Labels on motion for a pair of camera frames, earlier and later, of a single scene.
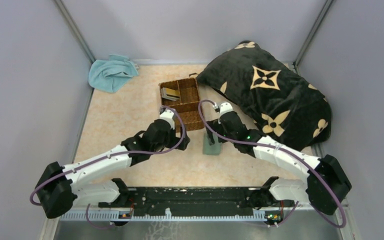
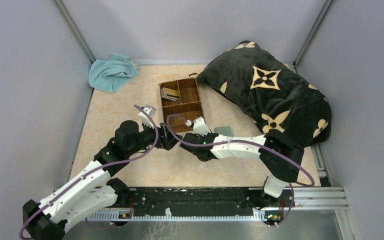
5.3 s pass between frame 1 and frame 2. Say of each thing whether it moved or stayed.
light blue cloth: stayed
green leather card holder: moved
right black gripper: moved
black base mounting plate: stayed
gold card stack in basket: stayed
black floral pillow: stayed
